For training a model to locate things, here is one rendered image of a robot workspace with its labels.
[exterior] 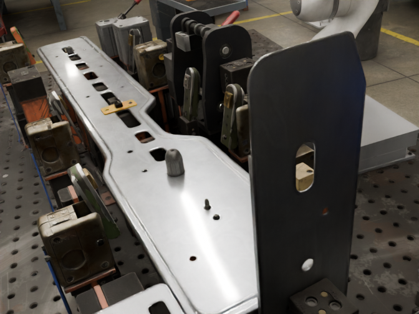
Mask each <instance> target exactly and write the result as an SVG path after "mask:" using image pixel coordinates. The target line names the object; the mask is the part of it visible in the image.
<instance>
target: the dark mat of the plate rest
mask: <svg viewBox="0 0 419 314"><path fill-rule="evenodd" d="M173 1H176V2H179V3H181V4H184V5H186V6H189V7H192V8H193V9H196V10H199V11H204V10H207V9H212V8H216V7H220V6H225V5H228V4H233V3H236V2H239V1H235V0H194V1H186V0H173Z"/></svg>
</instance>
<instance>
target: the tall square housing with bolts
mask: <svg viewBox="0 0 419 314"><path fill-rule="evenodd" d="M112 27H113V32H114V36H115V41H116V44H117V49H118V55H119V58H120V61H121V62H122V63H123V65H124V69H125V71H128V70H130V69H129V66H130V45H129V44H128V35H129V34H130V30H131V29H138V30H139V31H140V35H141V37H140V44H142V43H146V42H150V41H153V39H152V33H151V30H150V24H149V20H148V19H145V18H144V17H142V16H137V17H132V18H128V19H124V20H120V21H115V22H112Z"/></svg>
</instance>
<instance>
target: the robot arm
mask: <svg viewBox="0 0 419 314"><path fill-rule="evenodd" d="M378 1H379V0H289V2H290V5H291V10H292V12H293V14H294V15H295V16H296V17H297V18H298V19H300V20H302V21H305V22H317V21H323V20H327V19H332V18H333V20H332V21H331V22H330V23H329V24H328V25H327V26H326V27H325V28H323V29H322V30H321V31H320V32H319V33H318V34H316V35H315V36H314V37H313V38H312V39H311V40H314V39H318V38H321V37H325V36H329V35H332V34H335V33H338V32H342V31H350V32H352V33H353V34H354V37H355V38H356V36H357V34H358V33H359V31H360V30H361V28H362V27H363V26H364V24H365V23H366V22H367V20H368V19H369V17H370V16H371V15H372V13H373V12H374V10H375V8H376V6H377V4H378Z"/></svg>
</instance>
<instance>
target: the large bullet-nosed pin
mask: <svg viewBox="0 0 419 314"><path fill-rule="evenodd" d="M165 163H166V170H167V173H168V175H169V176H171V177H177V176H181V175H182V174H183V173H184V172H185V170H184V166H183V158H182V155H181V153H180V152H179V151H178V150H177V149H176V148H171V149H169V150H168V151H167V152H166V155H165Z"/></svg>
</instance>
